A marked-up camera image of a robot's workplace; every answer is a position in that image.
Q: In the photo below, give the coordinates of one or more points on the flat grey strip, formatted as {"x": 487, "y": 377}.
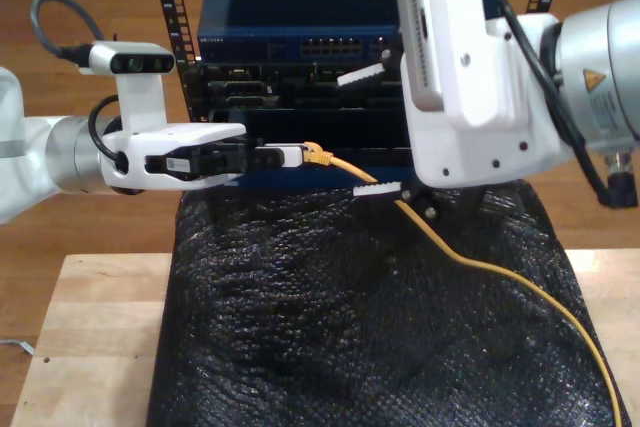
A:
{"x": 20, "y": 345}

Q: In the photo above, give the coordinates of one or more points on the black rack unit red light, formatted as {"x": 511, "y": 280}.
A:
{"x": 325, "y": 127}

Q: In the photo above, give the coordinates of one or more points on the black rack server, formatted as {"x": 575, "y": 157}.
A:
{"x": 280, "y": 92}

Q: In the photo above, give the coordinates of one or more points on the black textured mat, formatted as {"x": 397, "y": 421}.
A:
{"x": 325, "y": 322}

